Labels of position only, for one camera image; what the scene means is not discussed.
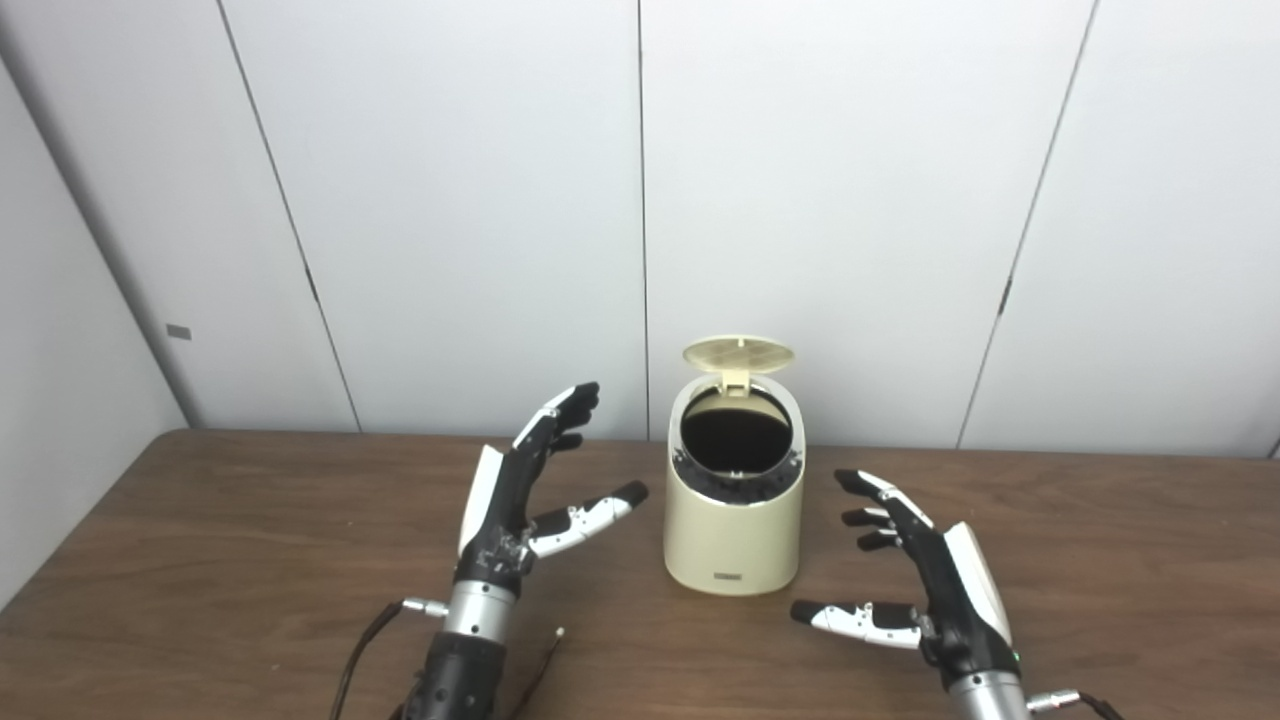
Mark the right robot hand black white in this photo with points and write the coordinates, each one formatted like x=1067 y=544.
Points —
x=960 y=610

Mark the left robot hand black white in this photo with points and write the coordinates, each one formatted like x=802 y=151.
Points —
x=500 y=510

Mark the cream-colored round bin lid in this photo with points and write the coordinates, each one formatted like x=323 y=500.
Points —
x=738 y=353

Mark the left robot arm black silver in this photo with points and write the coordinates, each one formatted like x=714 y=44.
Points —
x=465 y=670

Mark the cream-colored bin body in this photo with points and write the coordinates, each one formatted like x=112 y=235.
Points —
x=733 y=545

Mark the small grey wall label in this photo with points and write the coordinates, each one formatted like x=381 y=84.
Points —
x=178 y=332

